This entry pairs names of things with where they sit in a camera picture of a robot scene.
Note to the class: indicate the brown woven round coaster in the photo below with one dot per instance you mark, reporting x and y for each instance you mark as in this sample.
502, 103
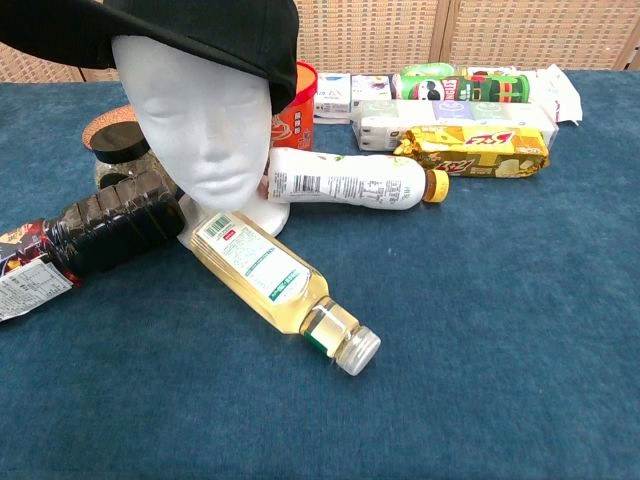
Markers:
107, 115

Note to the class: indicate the clear bottle of yellow liquid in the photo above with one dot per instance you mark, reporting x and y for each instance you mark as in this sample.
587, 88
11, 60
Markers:
260, 270

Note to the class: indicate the woven rattan folding screen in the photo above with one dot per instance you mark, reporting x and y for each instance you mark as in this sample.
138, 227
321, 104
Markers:
500, 30

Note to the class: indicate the white bottle with yellow cap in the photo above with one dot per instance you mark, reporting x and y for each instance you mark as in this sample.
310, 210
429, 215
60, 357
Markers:
350, 180

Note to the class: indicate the white milk carton blue print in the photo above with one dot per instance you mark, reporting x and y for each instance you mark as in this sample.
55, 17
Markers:
332, 92

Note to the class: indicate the white mannequin head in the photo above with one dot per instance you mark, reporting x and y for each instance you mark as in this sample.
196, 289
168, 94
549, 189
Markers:
200, 125

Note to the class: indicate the black baseball cap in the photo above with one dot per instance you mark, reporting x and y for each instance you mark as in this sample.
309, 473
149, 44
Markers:
200, 25

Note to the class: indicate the white box with red picture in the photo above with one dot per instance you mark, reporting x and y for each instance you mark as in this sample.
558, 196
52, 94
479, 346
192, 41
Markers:
492, 71

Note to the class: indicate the small light green can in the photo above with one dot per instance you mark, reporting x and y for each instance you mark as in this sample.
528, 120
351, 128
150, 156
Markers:
430, 70

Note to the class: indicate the glass jar with black lid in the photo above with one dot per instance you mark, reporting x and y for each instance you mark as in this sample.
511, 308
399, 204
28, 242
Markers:
117, 144

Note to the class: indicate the white pink wipes pack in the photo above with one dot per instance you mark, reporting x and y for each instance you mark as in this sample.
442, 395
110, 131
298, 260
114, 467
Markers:
555, 95

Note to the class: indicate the blue tablecloth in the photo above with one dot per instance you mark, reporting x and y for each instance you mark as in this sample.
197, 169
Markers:
475, 325

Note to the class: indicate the green Pringles can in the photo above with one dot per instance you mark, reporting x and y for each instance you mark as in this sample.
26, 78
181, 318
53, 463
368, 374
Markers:
450, 90

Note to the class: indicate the red orange round tub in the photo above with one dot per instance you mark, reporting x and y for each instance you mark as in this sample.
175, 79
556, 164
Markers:
296, 120

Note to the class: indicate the multipack of tissue packets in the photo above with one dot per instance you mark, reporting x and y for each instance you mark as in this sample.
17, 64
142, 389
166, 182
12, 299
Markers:
400, 122

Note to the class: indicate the white milk carton purple print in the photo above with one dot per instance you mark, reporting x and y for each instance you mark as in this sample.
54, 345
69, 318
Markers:
371, 90

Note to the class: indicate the yellow gold cracker package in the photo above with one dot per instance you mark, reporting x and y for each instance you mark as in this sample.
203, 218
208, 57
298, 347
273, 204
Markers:
475, 150

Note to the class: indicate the dark drink bottle colourful label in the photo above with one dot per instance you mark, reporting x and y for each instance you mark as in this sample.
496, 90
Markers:
115, 225

